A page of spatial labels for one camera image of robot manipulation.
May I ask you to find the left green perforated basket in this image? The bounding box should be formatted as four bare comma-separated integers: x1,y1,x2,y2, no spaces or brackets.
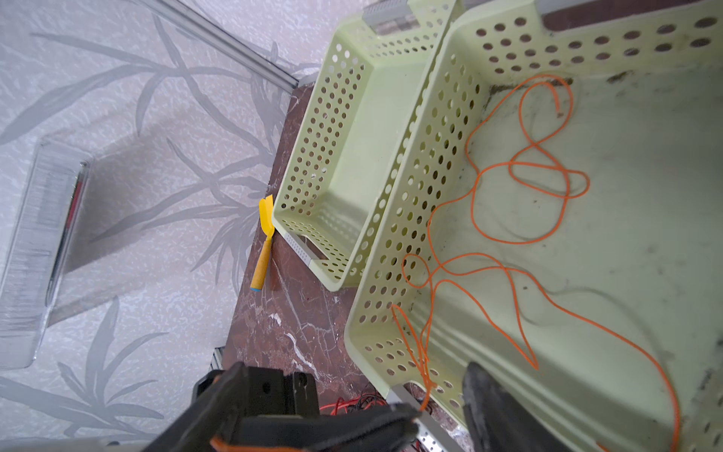
273,1,464,291

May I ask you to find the clear plastic wall shelf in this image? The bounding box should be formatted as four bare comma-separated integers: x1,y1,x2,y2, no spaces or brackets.
1,140,92,370

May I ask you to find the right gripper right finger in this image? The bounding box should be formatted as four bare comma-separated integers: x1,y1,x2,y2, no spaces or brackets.
462,362,559,451

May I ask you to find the green perforated basket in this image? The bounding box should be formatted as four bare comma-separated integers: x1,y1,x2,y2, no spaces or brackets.
273,1,464,291
345,1,722,451

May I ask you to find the yellow plastic scoop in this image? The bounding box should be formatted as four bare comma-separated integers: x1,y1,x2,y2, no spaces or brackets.
250,195,275,292

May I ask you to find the red and black cable tangle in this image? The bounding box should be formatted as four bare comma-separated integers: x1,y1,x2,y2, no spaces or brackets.
318,389,436,452

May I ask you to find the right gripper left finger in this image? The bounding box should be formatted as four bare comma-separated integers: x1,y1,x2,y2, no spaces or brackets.
144,363,249,451

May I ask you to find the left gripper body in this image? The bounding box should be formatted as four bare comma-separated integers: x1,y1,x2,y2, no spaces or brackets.
191,366,321,422

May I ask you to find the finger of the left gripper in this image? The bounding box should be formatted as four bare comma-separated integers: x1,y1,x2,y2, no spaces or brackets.
210,403,421,451

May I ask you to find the middle green perforated basket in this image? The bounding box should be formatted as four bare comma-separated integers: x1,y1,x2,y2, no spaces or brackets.
345,1,722,451

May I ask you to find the orange cable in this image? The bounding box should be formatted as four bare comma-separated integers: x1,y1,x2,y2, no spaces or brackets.
390,250,682,452
464,74,591,246

